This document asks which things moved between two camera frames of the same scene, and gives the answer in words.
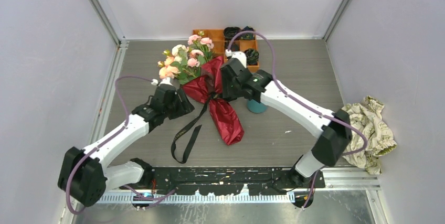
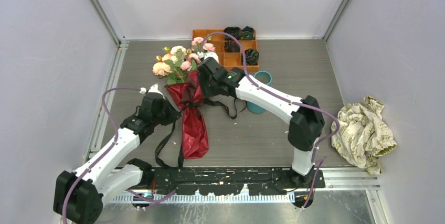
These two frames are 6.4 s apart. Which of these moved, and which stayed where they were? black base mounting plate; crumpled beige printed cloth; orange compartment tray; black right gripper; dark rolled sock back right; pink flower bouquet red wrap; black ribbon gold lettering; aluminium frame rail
Moved: black right gripper; pink flower bouquet red wrap; black ribbon gold lettering
Stayed: aluminium frame rail; orange compartment tray; dark rolled sock back right; crumpled beige printed cloth; black base mounting plate
